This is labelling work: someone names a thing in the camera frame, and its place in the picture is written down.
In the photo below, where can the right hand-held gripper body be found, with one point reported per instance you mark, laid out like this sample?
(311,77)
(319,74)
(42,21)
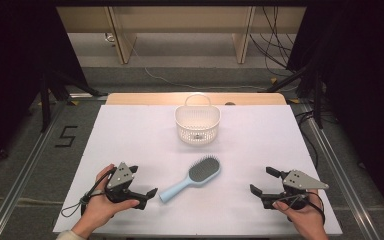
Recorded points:
(301,181)

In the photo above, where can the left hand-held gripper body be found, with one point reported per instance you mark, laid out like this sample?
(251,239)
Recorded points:
(121,176)

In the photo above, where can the light blue hairbrush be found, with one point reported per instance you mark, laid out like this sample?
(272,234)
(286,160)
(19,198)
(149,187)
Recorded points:
(204,169)

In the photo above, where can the white plastic basket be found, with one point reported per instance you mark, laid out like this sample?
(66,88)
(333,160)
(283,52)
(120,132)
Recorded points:
(197,123)

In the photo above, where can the person's right hand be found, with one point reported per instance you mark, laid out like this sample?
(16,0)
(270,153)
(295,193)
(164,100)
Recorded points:
(308,216)

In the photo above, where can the person's left hand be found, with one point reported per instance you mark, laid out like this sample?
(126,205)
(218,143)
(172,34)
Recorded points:
(98,206)

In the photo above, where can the white table cover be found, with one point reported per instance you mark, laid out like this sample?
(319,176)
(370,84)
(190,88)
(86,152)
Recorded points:
(146,133)

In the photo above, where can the wooden table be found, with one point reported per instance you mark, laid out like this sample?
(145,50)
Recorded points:
(146,99)

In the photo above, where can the black tripod stand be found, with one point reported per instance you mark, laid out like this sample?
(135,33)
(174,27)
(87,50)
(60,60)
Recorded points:
(46,100)
(317,100)

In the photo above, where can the dark curtain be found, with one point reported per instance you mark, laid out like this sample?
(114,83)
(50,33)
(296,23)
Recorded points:
(13,66)
(363,83)

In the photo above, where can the beige wooden desk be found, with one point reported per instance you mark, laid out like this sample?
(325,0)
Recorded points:
(180,20)

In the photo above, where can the metal floor rail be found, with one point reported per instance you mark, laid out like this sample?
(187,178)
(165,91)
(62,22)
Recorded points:
(340,173)
(23,173)

